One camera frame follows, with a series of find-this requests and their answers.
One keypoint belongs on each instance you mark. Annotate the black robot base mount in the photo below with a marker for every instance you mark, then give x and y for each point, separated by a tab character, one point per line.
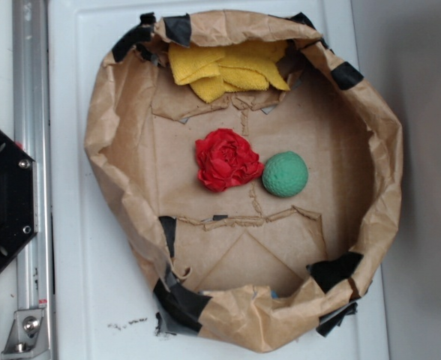
17	200

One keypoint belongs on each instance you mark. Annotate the brown paper bag tray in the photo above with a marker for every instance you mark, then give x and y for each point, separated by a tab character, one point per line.
210	258

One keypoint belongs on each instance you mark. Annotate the red crumpled paper flower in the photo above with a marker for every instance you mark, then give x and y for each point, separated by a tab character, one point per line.
226	159

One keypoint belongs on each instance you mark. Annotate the yellow cloth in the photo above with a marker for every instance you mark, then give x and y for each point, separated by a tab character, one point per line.
212	72

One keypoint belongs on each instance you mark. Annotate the white plastic board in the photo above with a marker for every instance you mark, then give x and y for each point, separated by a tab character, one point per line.
104	308

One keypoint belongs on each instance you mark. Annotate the aluminium extrusion rail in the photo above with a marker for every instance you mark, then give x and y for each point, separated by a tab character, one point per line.
34	265

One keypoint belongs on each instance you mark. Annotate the metal corner bracket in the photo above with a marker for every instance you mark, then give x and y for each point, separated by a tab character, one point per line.
28	337

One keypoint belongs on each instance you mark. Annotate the green dimpled foam ball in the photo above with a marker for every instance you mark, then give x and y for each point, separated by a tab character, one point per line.
285	174

